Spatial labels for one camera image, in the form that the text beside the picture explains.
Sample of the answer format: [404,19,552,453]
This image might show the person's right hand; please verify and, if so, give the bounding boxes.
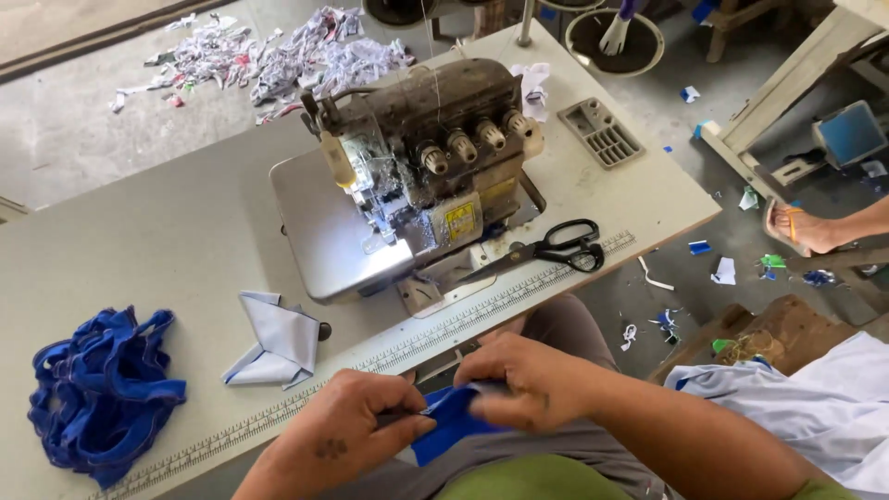
[453,332,612,434]

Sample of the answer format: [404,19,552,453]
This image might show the person's left hand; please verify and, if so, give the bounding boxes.
[276,368,437,488]

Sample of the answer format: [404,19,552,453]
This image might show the blue fabric piece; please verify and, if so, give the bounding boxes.
[410,382,511,468]

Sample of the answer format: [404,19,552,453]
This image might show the person's grey trousers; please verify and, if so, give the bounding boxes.
[326,293,685,500]

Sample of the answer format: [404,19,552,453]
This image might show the person's green shirt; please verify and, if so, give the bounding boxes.
[434,453,862,500]

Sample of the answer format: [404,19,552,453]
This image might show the printed ruler strip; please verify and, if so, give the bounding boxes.
[87,231,637,500]

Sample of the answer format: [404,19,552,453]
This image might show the old overlock sewing machine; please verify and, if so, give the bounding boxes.
[269,57,548,319]

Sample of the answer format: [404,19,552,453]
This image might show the folded white fabric piece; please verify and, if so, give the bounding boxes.
[222,290,322,390]

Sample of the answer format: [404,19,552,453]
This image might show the wooden stool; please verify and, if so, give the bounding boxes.
[647,294,858,384]

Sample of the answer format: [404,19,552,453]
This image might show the grey plastic tray insert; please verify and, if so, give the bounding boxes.
[557,97,647,171]

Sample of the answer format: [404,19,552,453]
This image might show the white fabric scrap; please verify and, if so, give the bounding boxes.
[510,62,551,123]

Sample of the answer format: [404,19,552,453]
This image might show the pile of white garments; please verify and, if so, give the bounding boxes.
[664,331,889,500]

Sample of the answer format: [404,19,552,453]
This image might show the sandal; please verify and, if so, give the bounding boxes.
[763,197,812,259]

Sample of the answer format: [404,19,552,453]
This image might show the round basin with mannequin hand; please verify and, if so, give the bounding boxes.
[564,0,665,77]

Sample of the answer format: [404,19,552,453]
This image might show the metal thread stand pole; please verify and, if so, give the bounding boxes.
[517,0,537,48]

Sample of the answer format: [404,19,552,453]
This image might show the pile of blue fabric strips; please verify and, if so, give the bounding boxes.
[28,306,187,490]

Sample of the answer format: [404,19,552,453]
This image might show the heap of white fabric scraps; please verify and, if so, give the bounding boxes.
[107,6,416,127]

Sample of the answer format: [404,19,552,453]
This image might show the wooden bench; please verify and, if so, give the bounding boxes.
[698,0,889,202]

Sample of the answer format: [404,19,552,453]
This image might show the blue box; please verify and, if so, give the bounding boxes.
[813,100,889,169]

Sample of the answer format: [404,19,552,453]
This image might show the black-handled scissors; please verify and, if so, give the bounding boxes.
[458,219,606,284]

